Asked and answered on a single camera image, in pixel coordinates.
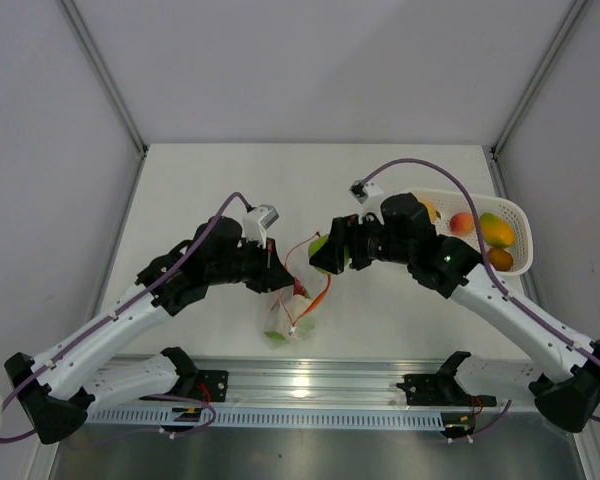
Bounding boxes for green apple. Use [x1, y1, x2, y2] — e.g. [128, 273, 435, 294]
[307, 234, 352, 275]

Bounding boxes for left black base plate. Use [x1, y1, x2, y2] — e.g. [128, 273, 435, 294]
[172, 370, 229, 403]

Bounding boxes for clear zip bag orange zipper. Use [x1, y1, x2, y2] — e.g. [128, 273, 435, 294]
[262, 231, 332, 349]

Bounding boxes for slotted white cable duct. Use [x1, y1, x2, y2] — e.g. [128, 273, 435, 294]
[88, 405, 445, 432]

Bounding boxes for aluminium frame post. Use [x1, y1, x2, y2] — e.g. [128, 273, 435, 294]
[490, 0, 594, 161]
[56, 0, 148, 158]

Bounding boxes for white cauliflower green leaves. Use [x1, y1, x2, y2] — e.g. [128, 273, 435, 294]
[263, 295, 315, 342]

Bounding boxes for mango yellow green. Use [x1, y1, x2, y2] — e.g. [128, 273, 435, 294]
[479, 213, 515, 249]

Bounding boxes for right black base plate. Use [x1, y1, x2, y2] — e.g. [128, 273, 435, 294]
[395, 374, 497, 407]

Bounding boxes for red grape bunch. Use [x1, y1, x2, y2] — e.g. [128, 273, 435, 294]
[293, 279, 310, 298]

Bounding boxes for left aluminium frame post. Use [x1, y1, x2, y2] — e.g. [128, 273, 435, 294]
[56, 0, 148, 158]

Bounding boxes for right aluminium frame post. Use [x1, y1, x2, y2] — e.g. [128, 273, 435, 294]
[490, 0, 594, 161]

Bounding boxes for yellow orange fruit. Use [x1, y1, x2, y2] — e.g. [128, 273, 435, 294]
[422, 200, 440, 223]

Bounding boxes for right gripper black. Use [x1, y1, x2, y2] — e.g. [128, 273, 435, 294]
[310, 210, 413, 276]

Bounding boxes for white perforated plastic basket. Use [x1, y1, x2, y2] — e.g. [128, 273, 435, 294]
[410, 189, 533, 276]

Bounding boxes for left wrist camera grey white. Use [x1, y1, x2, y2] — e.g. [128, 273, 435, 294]
[242, 204, 279, 247]

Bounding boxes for round orange brown fruit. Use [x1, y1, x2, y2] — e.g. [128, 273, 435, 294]
[487, 247, 514, 272]

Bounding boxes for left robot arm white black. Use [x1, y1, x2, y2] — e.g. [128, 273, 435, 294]
[4, 205, 294, 445]

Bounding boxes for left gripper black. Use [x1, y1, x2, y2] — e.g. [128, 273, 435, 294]
[207, 235, 294, 293]

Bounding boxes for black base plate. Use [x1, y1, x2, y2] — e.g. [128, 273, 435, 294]
[395, 374, 497, 407]
[172, 370, 229, 403]

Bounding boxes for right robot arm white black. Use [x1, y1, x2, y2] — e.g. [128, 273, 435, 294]
[309, 193, 600, 433]

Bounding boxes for aluminium mounting rail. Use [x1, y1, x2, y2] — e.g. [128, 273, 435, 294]
[92, 354, 536, 411]

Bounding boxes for peach orange red fruit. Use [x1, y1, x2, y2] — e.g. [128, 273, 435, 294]
[449, 212, 475, 237]

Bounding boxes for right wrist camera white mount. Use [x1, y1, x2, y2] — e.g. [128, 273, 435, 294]
[349, 181, 387, 221]

